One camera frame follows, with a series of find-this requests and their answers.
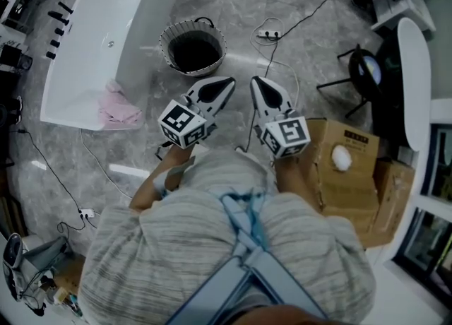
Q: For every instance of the small cardboard box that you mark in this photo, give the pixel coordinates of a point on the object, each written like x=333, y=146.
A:
x=393, y=200

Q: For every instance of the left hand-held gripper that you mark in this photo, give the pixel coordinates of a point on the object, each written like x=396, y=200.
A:
x=182, y=124

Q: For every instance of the white bathtub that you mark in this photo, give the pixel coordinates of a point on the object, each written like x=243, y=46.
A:
x=95, y=44

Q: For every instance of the black bathtub tap fixture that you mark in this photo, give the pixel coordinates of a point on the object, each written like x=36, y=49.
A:
x=51, y=55
x=65, y=7
x=59, y=30
x=57, y=16
x=54, y=43

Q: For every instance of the person's left forearm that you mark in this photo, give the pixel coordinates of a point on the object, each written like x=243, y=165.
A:
x=148, y=196

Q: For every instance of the grey woven basket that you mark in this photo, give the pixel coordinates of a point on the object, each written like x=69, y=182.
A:
x=192, y=39

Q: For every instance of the black round folding stand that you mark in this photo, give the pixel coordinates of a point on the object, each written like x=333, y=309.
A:
x=367, y=69

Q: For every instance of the pink cloth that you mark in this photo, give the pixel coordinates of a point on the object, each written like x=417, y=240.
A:
x=118, y=108

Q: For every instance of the white handheld device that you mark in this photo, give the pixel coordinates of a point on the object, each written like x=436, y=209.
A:
x=12, y=251

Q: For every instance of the white low cabinet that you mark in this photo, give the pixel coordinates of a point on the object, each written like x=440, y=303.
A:
x=413, y=9

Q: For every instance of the large cardboard box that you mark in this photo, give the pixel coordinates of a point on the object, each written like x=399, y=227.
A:
x=339, y=189

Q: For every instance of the white oval panel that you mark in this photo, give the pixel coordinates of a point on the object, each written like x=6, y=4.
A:
x=415, y=80

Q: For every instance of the person's right forearm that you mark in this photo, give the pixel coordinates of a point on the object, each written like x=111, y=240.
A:
x=293, y=178

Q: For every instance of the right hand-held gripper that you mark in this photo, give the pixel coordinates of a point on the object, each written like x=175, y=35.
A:
x=291, y=134

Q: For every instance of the black mesh bin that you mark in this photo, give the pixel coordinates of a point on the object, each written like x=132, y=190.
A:
x=16, y=58

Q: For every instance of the black framed window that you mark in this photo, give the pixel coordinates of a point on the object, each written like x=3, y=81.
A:
x=429, y=228

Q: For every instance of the person's grey striped shirt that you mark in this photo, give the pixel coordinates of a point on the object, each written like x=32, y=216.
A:
x=148, y=256

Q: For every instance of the white power strip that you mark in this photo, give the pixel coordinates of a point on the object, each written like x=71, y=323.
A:
x=269, y=34
x=87, y=213

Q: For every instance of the white fluffy ball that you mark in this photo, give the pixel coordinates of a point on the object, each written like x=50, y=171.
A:
x=342, y=157

